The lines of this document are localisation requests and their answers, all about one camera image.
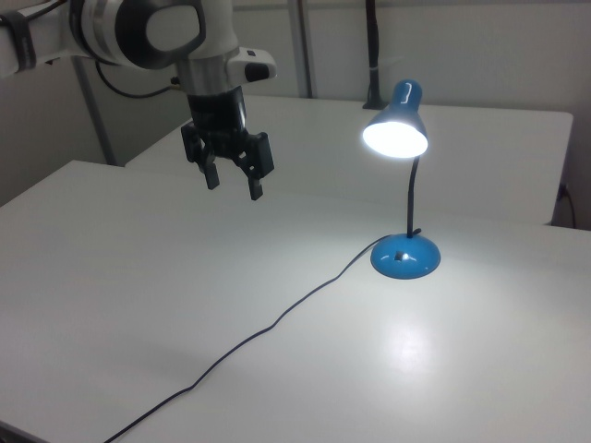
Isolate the black gripper silver flange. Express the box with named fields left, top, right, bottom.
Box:
left=176, top=56, right=275, bottom=201

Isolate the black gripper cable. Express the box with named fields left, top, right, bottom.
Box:
left=94, top=59, right=182, bottom=99

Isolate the grey partition post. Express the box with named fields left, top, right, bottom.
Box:
left=285, top=0, right=316, bottom=99

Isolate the black lamp power cord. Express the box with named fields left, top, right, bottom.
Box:
left=103, top=239, right=385, bottom=443

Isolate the black pole with base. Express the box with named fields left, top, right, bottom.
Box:
left=361, top=0, right=385, bottom=111

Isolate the blue gooseneck desk lamp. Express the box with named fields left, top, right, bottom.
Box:
left=358, top=78, right=442, bottom=281

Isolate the black wall cable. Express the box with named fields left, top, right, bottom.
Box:
left=558, top=182, right=579, bottom=228

